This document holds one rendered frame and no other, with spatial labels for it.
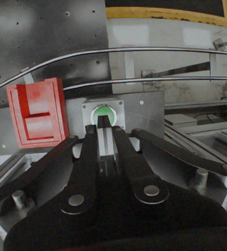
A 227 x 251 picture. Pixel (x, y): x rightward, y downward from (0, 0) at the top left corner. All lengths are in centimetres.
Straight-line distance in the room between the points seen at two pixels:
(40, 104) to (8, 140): 15
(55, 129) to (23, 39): 47
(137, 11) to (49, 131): 130
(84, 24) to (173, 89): 104
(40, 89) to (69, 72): 25
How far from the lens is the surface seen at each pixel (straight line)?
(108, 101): 27
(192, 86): 157
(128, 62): 51
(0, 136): 50
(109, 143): 15
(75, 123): 40
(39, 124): 39
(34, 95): 42
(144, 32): 144
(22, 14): 77
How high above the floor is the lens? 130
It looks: 75 degrees down
